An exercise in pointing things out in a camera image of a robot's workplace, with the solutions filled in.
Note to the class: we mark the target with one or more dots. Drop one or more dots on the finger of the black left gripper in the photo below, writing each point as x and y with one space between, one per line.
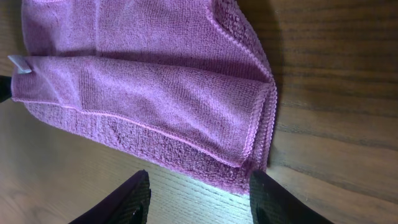
5 88

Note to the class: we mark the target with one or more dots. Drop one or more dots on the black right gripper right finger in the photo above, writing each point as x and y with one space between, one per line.
272 204

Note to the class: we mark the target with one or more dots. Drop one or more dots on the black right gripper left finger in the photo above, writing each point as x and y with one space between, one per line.
128 204

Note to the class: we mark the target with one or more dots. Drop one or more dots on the purple microfiber cloth with label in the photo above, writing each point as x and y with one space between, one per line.
183 84

